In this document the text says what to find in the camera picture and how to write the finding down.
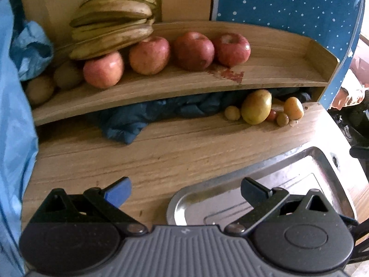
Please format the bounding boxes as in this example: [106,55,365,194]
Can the bunch of bananas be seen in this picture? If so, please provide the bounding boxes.
[69,0,158,61]

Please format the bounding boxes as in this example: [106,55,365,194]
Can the metal tray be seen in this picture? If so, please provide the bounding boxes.
[166,147,358,226]

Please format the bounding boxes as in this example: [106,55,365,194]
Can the pale orange round fruit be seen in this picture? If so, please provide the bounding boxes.
[284,96,304,121]

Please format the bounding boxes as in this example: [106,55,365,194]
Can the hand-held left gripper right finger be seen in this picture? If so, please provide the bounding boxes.
[224,177,341,235]

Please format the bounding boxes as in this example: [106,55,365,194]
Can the dark blue cloth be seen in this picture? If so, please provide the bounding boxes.
[89,88,312,145]

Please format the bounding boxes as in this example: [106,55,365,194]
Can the pink bedding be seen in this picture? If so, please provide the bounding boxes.
[331,35,369,110]

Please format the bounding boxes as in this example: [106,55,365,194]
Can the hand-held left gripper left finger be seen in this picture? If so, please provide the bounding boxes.
[32,177,147,235]

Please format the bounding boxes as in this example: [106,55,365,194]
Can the crumpled blue plastic bag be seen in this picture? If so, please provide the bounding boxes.
[10,20,54,82]

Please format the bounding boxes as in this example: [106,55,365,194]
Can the small brown-green fruit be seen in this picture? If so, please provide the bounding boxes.
[276,111,289,127]

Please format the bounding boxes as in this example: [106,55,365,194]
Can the red apple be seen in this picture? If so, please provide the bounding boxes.
[173,32,215,71]
[129,36,170,75]
[83,51,125,89]
[213,33,251,67]

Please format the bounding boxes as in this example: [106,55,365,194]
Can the yellow-green mango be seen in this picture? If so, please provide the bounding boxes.
[241,89,272,125]

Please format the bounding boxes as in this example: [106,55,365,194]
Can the small tan round fruit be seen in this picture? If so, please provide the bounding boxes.
[225,105,241,120]

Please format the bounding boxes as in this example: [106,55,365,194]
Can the brown kiwi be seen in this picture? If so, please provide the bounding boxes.
[53,60,84,90]
[26,75,55,106]

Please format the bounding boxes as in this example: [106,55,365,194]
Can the blue white-dotted panel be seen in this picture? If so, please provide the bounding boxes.
[213,0,366,110]

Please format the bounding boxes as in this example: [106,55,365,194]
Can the light blue plastic sheet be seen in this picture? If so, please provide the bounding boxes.
[0,0,39,269]

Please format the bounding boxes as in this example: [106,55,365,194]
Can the curved wooden shelf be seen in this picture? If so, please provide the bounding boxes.
[30,20,341,126]

